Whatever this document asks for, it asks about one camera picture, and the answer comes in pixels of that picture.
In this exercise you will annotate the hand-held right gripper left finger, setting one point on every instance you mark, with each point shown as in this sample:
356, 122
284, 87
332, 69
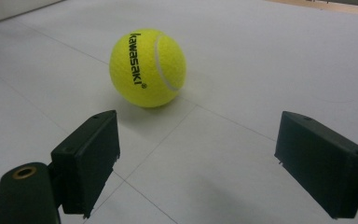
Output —
87, 161

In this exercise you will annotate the yellow tennis ball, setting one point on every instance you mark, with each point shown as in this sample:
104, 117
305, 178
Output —
147, 68

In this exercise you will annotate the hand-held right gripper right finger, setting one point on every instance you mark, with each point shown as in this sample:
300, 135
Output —
320, 161

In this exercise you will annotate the white cover board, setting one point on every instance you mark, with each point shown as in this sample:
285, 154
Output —
230, 77

